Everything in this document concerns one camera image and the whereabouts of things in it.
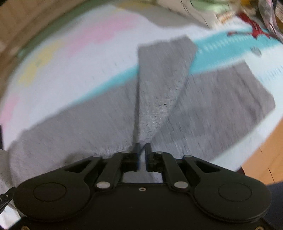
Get cream patterned pillow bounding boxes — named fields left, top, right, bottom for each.
left=156, top=0, right=240, bottom=28

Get floral bed blanket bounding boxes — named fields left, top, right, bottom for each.
left=0, top=4, right=283, bottom=228

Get grey pants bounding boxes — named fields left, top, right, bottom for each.
left=1, top=37, right=275, bottom=187

